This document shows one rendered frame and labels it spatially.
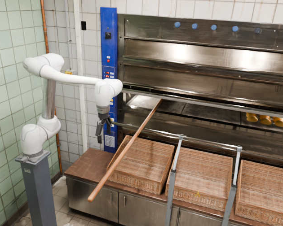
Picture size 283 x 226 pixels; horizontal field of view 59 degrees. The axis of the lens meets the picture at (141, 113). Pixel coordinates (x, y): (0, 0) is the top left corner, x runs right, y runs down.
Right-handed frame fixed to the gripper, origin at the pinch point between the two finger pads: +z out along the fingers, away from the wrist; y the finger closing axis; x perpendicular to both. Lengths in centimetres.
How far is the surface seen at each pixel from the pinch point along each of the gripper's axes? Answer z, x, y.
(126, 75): -19, -22, -88
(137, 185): 71, 11, -37
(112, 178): 72, -15, -37
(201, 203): 74, 71, -39
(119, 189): 76, -5, -31
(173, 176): 43, 46, -29
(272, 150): 36, 124, -91
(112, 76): -17, -37, -84
